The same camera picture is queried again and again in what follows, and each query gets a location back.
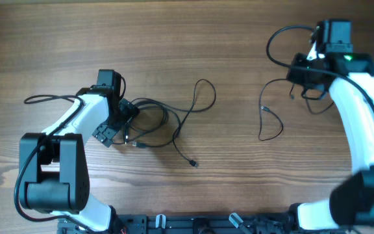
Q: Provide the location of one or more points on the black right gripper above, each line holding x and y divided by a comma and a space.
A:
304, 73

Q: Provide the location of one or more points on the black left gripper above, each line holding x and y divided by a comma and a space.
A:
128, 110

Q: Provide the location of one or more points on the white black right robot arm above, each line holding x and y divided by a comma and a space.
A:
333, 68

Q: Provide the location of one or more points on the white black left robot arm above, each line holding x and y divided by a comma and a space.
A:
53, 181

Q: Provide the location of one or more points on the black aluminium base frame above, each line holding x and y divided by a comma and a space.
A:
260, 223

